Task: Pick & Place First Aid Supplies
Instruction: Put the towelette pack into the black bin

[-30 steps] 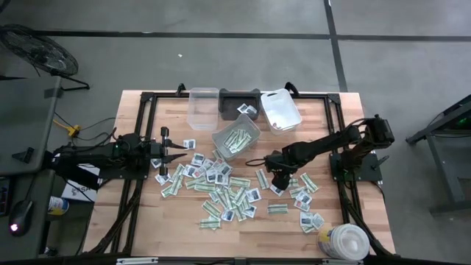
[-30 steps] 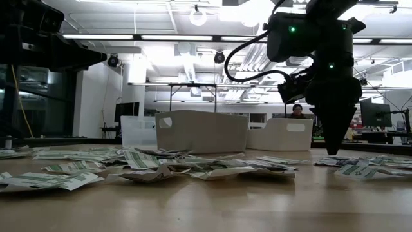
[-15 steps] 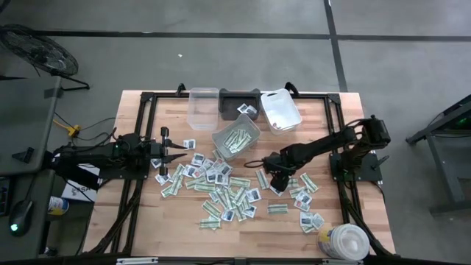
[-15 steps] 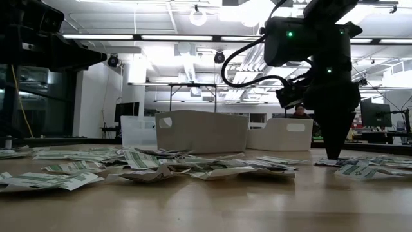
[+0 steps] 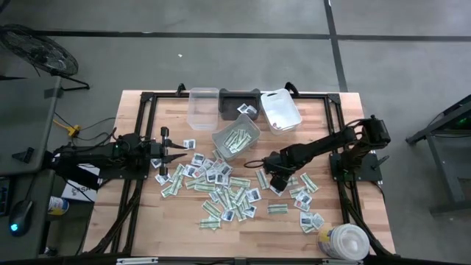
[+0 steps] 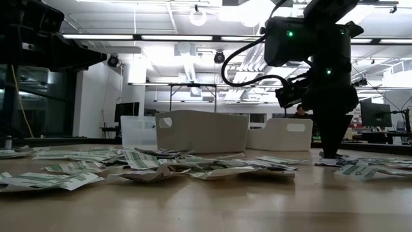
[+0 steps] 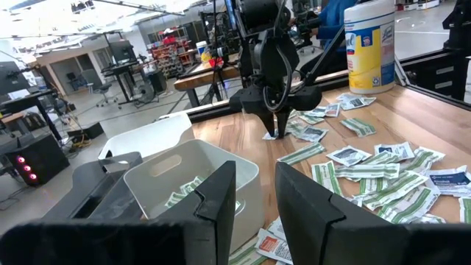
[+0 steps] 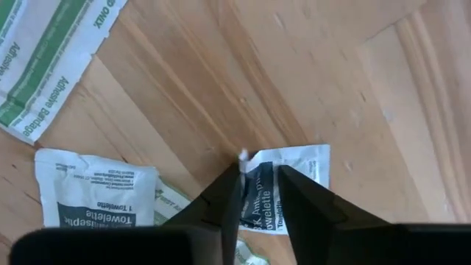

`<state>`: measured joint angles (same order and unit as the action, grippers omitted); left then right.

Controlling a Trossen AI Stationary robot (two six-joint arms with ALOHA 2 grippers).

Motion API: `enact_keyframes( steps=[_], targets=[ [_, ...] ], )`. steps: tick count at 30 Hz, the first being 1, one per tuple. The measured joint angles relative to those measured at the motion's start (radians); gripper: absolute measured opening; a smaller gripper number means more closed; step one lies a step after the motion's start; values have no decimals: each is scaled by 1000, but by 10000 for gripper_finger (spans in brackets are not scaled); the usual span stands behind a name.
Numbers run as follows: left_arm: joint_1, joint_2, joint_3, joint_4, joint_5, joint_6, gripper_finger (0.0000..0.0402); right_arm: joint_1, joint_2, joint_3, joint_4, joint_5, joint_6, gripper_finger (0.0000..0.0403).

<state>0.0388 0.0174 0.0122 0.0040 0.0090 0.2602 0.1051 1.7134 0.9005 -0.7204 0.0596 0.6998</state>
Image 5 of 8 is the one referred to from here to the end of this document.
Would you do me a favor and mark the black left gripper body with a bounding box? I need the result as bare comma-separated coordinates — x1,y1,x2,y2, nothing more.
149,127,170,177

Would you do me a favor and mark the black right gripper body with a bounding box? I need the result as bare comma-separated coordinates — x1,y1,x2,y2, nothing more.
263,150,296,177

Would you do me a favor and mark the clear plastic bin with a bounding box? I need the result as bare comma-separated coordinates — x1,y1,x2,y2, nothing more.
186,87,221,133

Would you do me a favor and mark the light grey plastic bin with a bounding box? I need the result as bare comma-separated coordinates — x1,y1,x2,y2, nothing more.
211,113,262,162

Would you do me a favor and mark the white plastic bin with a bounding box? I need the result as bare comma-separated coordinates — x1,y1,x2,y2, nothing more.
260,88,303,136

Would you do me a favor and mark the dark grey plastic bin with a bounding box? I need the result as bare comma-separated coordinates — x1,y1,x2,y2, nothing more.
219,88,262,121

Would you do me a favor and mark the yellow power plug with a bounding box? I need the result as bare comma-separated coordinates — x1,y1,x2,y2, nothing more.
53,119,82,138

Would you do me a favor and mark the white cardboard box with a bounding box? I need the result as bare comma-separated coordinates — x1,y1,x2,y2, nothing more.
60,163,101,202

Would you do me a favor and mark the disinfectant wipes canister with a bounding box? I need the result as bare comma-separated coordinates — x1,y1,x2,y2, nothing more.
316,223,371,261

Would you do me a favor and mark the small white yellow canister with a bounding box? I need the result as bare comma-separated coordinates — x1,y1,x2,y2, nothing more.
47,196,70,216

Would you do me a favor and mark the black desk clamp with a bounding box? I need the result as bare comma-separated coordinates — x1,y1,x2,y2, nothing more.
10,146,36,165

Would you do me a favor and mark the grey side desk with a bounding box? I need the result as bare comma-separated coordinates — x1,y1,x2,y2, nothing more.
0,75,62,258

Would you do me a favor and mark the black computer mouse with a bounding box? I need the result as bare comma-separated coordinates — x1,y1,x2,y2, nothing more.
9,199,34,237

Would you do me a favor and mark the black floor fan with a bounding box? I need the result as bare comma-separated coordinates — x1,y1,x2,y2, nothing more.
0,24,91,91

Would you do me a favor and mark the dark metal cart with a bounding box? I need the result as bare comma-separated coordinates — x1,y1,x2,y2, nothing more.
406,93,471,214

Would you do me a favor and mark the dark device on desk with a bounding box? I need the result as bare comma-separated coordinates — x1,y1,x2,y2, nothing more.
0,176,10,217

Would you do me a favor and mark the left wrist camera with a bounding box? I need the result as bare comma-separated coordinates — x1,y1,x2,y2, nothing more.
146,142,162,159

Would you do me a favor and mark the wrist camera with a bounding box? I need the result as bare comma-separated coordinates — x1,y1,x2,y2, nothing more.
146,142,162,159
269,174,291,193

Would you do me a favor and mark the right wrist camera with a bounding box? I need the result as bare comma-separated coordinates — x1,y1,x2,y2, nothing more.
269,174,291,193

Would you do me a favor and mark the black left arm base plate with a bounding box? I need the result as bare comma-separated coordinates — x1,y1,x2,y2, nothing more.
98,160,149,181

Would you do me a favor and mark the black power cable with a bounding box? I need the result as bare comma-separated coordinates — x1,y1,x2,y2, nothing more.
75,116,118,143

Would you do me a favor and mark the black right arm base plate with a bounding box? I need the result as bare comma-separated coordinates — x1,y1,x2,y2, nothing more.
329,152,384,183

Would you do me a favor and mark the silver aluminium bracket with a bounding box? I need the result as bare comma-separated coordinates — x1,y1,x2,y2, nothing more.
321,258,364,265
116,257,159,265

